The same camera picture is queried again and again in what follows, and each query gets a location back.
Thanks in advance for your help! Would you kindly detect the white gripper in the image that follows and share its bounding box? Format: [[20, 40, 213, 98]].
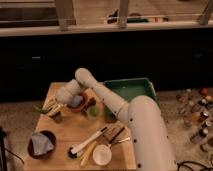
[[42, 97, 67, 117]]

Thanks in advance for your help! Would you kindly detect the green pepper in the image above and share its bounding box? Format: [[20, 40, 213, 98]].
[[33, 105, 50, 114]]

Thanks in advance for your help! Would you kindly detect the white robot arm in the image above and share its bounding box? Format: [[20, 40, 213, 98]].
[[43, 68, 177, 171]]

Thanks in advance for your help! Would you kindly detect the green plastic cup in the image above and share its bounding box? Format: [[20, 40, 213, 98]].
[[87, 106, 99, 120]]

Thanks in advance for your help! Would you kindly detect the blue cloth in orange bowl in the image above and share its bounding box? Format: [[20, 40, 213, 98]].
[[69, 95, 83, 108]]

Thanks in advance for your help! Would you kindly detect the orange bowl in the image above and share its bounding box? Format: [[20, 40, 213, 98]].
[[68, 92, 88, 113]]

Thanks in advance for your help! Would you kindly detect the dark brown bowl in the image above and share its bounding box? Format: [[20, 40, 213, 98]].
[[27, 130, 56, 159]]

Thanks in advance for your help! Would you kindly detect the grey blue cloth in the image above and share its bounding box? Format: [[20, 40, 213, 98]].
[[31, 132, 54, 156]]

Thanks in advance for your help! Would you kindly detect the yellow banana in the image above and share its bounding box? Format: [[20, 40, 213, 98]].
[[80, 141, 97, 167]]

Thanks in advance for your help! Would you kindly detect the brown wooden block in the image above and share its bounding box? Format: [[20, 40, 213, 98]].
[[103, 121, 125, 144]]

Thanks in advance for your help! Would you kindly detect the green plastic tray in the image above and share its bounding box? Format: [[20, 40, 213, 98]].
[[102, 77, 159, 118]]

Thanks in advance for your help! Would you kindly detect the metal spoon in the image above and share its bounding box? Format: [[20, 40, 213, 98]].
[[105, 136, 132, 148]]

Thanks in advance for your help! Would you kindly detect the wooden railing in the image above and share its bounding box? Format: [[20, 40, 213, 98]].
[[0, 0, 213, 37]]

